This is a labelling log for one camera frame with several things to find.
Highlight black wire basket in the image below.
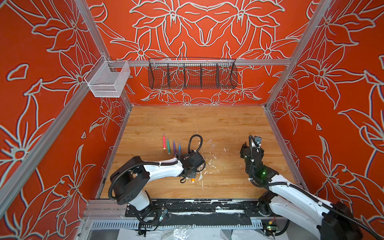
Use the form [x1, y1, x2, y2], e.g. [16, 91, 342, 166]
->
[148, 58, 238, 90]

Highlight pink marker pen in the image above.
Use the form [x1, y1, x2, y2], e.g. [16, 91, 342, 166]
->
[163, 134, 167, 150]

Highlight aluminium frame rail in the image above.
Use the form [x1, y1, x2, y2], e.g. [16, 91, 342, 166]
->
[1, 1, 131, 215]
[264, 0, 332, 110]
[107, 59, 291, 68]

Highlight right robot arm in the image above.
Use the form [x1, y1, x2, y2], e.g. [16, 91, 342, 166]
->
[240, 135, 381, 240]

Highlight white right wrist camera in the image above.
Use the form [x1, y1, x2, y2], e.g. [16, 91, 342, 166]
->
[253, 136, 262, 148]

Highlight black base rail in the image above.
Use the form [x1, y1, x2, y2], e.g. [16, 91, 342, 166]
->
[89, 198, 286, 230]

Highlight aluminium frame rail left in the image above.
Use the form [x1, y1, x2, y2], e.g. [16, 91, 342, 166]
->
[1, 1, 131, 215]

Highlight purple marker pen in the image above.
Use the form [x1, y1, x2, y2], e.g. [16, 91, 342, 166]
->
[173, 140, 177, 155]

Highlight white mesh basket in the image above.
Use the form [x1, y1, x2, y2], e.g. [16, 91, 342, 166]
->
[85, 56, 131, 98]

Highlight aluminium frame rail right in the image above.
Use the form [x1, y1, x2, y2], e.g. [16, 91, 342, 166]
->
[264, 0, 332, 110]

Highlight green marker pen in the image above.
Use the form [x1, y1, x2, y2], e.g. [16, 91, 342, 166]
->
[166, 138, 171, 155]

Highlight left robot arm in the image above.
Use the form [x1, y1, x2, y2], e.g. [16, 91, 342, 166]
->
[108, 134, 206, 212]

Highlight aluminium frame rail back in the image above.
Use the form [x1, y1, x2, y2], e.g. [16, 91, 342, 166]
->
[107, 59, 291, 68]

